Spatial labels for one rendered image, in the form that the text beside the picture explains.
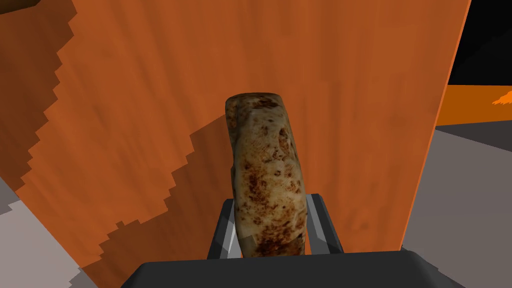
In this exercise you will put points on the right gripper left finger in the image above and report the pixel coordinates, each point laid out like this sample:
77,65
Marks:
224,236

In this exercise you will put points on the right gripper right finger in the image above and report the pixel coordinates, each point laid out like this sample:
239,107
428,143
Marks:
322,230

